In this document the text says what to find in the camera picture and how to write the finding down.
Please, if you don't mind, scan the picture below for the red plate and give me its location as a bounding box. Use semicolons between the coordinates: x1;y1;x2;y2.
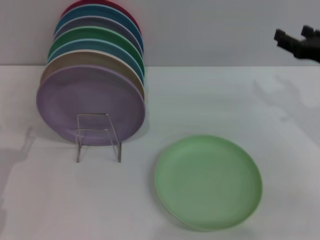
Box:
59;0;141;33

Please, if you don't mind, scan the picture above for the purple plate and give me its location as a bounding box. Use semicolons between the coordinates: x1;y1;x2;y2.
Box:
35;64;147;147

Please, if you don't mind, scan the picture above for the light blue plate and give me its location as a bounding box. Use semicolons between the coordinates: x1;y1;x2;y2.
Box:
47;37;146;78

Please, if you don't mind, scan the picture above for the clear acrylic plate rack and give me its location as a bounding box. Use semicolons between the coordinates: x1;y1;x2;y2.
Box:
75;113;123;164

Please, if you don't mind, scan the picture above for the beige plate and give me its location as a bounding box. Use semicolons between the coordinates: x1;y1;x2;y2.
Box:
39;49;146;95

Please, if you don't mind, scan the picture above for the teal blue plate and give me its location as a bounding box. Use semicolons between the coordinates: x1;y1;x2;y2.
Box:
53;3;145;55

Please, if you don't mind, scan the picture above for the light green plate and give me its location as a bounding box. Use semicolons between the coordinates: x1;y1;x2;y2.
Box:
154;134;263;230

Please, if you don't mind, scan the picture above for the grey plate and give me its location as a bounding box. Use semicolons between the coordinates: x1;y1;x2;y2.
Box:
52;15;145;56

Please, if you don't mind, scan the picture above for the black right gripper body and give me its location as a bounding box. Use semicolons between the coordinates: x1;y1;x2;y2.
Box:
287;33;320;63

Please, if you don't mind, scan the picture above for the dark green plate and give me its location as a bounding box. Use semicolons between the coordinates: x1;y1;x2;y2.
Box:
47;24;145;73

